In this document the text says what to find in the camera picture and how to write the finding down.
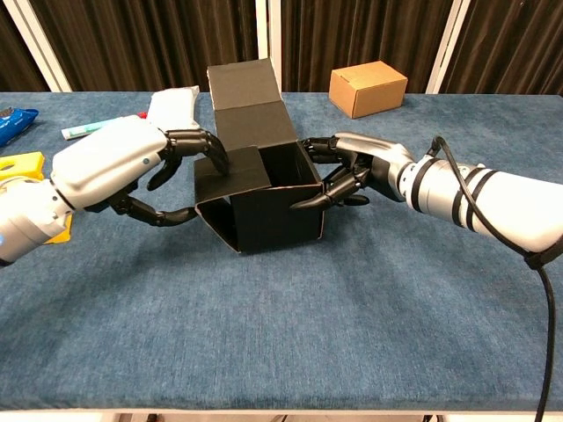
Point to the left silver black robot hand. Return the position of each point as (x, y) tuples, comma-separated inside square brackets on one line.
[(105, 158)]

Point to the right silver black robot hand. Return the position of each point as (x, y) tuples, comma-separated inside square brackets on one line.
[(378, 158)]

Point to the black paper box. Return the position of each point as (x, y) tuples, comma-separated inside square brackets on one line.
[(272, 220)]

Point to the brown cardboard box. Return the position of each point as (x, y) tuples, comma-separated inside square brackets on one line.
[(367, 90)]

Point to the green red marker pen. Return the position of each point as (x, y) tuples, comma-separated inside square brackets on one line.
[(88, 128)]

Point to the yellow test tube rack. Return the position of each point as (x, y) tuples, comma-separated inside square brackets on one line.
[(22, 162)]

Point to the white plastic packet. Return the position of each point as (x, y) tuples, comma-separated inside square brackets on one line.
[(173, 105)]

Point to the blue cookie packet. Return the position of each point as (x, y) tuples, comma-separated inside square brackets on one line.
[(13, 125)]

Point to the blue table mat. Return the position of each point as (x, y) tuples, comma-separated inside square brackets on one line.
[(308, 329)]

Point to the white aluminium frame post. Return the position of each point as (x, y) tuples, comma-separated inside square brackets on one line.
[(448, 44), (268, 26), (37, 44)]

